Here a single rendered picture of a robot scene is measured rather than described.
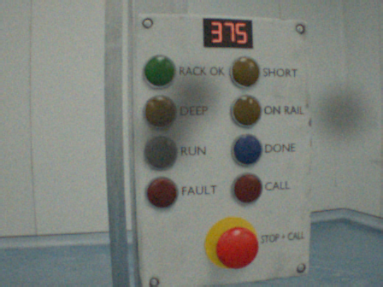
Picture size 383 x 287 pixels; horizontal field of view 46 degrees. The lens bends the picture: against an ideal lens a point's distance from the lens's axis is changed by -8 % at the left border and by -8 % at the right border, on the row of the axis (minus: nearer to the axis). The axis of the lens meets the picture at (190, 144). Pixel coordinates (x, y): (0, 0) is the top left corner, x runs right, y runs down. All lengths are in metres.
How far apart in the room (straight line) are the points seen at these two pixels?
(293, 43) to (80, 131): 3.68
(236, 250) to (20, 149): 3.72
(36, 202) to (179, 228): 3.71
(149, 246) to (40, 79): 3.69
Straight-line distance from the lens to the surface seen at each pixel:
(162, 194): 0.43
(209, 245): 0.45
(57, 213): 4.15
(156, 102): 0.42
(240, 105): 0.44
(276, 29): 0.47
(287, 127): 0.46
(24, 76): 4.10
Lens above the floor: 1.06
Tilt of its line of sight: 3 degrees down
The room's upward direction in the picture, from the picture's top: 1 degrees counter-clockwise
